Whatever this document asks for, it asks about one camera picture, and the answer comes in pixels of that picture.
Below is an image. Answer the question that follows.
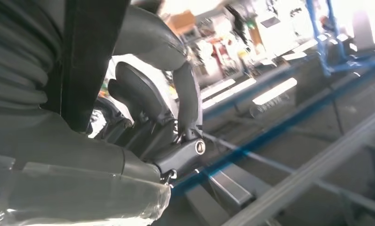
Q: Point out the large steel workbench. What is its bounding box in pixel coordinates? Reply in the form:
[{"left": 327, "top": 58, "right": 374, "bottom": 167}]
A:
[{"left": 171, "top": 103, "right": 375, "bottom": 226}]

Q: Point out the blue metal shelf rack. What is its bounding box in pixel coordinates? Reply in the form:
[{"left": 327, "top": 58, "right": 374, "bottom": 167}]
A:
[{"left": 305, "top": 0, "right": 375, "bottom": 77}]

